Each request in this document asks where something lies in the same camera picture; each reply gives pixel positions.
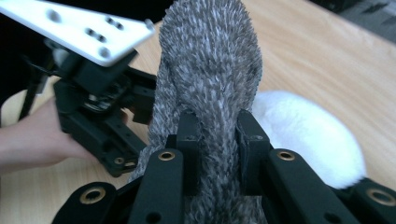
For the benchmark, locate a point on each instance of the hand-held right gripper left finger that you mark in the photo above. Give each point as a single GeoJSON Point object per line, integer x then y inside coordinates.
{"type": "Point", "coordinates": [188, 155]}

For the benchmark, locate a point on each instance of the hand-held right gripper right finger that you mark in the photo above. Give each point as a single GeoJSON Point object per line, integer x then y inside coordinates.
{"type": "Point", "coordinates": [252, 155]}

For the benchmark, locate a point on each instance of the panda plush toy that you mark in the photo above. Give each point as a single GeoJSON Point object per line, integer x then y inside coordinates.
{"type": "Point", "coordinates": [305, 133]}

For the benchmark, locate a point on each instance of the grey fluffy cloth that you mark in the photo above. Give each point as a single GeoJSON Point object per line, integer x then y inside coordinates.
{"type": "Point", "coordinates": [211, 62]}

